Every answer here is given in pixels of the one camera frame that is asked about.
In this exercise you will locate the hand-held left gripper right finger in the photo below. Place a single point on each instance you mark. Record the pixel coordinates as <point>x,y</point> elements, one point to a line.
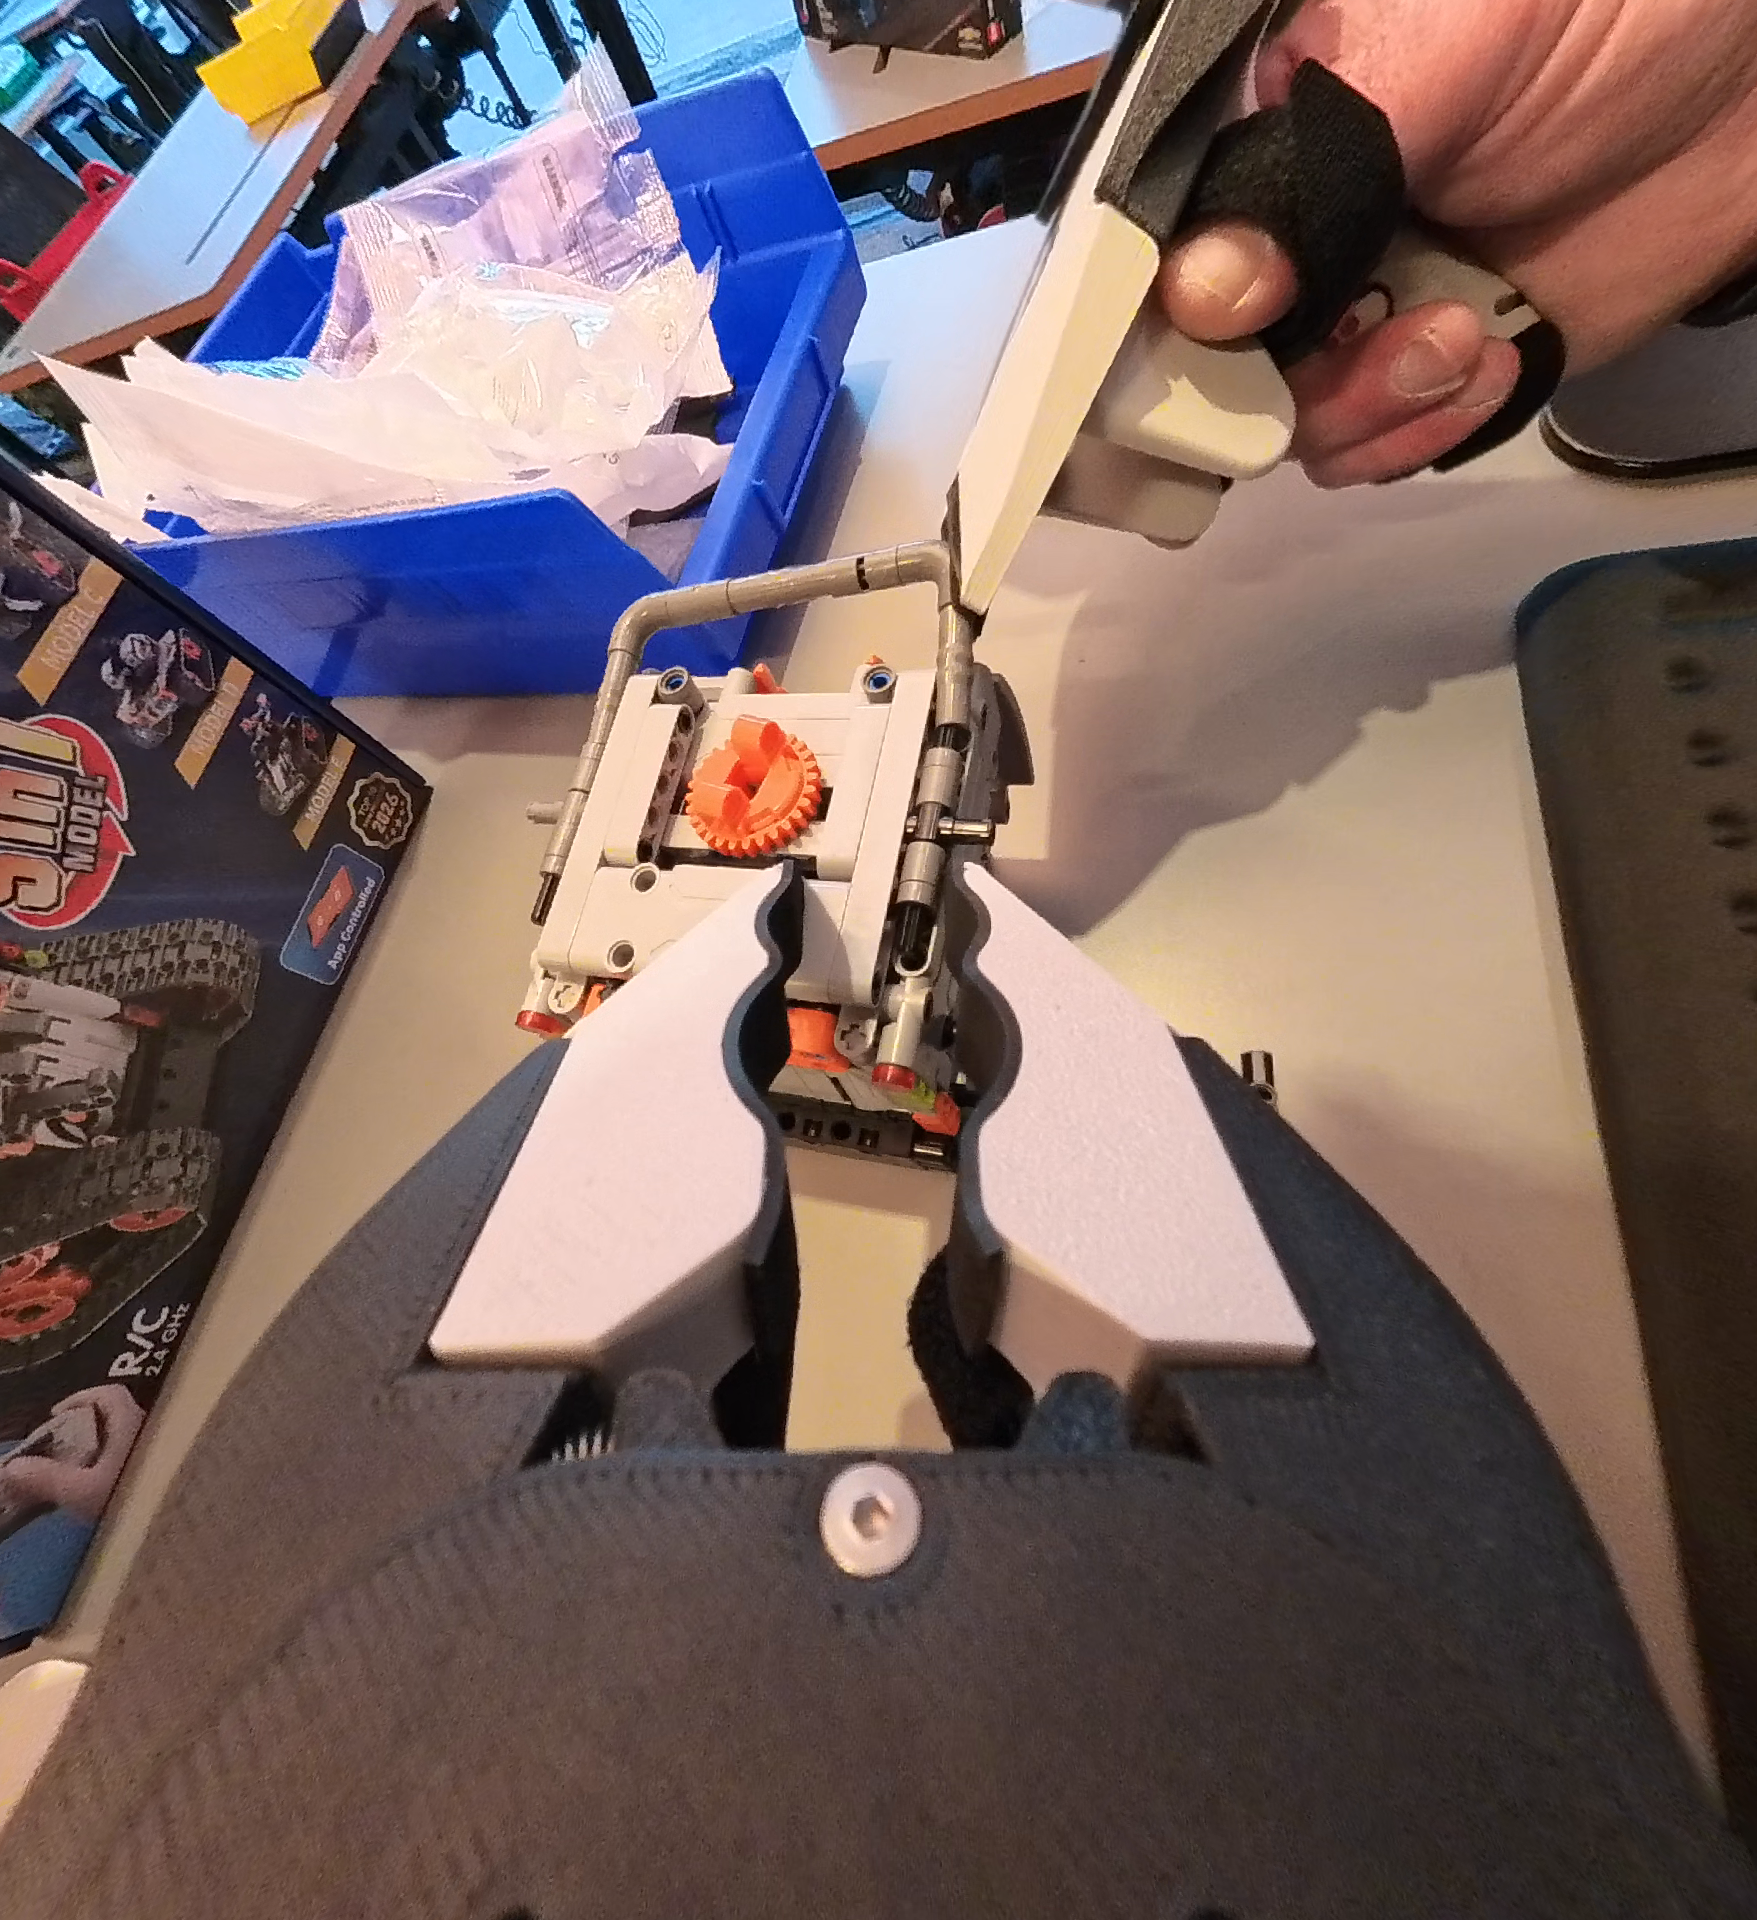
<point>1133,1203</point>

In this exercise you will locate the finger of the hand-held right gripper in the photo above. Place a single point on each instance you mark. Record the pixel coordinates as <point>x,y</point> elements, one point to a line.
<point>1074,361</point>

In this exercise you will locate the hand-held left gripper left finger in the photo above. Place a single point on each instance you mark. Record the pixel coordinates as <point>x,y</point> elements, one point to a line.
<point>604,1203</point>

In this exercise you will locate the dark grey elbow connector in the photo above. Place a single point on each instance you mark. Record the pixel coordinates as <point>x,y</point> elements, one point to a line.
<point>953,587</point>

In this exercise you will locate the grey white toy robot model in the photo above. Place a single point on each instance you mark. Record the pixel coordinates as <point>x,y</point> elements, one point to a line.
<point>669,870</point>

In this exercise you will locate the grey axle rod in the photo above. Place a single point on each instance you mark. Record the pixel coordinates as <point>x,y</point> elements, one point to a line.
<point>933,812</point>
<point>595,765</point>

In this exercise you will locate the person's right hand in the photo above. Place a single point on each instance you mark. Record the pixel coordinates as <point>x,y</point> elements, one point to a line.
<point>1598,153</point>

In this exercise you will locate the small black pin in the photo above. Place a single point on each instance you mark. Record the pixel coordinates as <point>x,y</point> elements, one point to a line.
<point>1270,1069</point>

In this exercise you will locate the wooden background desk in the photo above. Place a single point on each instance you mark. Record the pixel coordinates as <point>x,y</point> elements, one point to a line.
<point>939,92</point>

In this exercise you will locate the black toy kit box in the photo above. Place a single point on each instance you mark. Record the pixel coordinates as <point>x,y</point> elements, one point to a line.
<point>907,17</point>

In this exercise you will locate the black office chair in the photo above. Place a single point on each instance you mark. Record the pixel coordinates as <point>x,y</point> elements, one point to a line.
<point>1717,391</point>

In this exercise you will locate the blue robot kit box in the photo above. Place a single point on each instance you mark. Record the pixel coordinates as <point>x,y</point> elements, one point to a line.
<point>97,992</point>

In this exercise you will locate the blue storage bin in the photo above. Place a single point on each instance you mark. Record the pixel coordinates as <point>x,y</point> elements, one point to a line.
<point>519,587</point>

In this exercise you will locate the black perforated pad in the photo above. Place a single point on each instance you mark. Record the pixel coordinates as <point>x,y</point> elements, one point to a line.
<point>1717,1052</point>

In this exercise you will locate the clear plastic bags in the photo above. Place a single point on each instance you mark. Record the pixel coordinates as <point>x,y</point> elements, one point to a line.
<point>430,391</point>

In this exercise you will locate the yellow bin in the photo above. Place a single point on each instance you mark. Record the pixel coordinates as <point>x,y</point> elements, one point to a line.
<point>287,62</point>

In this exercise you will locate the grey background table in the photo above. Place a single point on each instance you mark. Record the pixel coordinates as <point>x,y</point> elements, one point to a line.
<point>190,227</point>

